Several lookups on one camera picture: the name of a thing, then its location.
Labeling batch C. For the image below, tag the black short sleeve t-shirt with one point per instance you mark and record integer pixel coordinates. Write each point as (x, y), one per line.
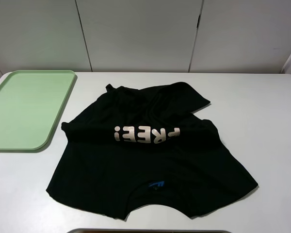
(136, 147)

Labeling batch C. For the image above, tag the light green plastic tray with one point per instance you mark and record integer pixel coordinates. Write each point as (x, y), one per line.
(31, 102)

